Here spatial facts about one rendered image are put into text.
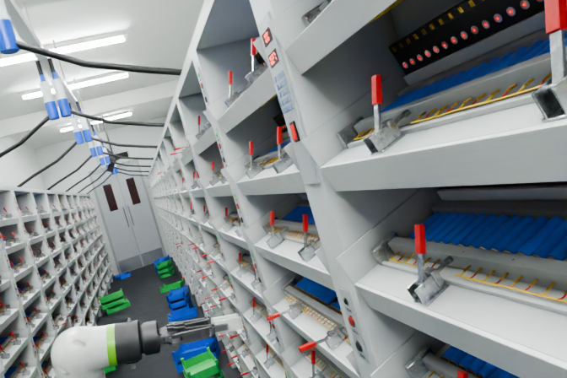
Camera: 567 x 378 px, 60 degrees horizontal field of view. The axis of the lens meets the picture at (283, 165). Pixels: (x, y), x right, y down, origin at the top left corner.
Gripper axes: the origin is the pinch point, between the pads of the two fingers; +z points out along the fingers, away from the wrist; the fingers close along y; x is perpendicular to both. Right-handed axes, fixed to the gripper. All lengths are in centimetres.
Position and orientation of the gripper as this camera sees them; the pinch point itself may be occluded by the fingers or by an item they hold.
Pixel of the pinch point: (226, 323)
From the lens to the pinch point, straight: 128.3
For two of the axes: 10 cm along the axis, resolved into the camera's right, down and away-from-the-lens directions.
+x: -1.1, -9.9, 0.4
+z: 9.5, -0.9, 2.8
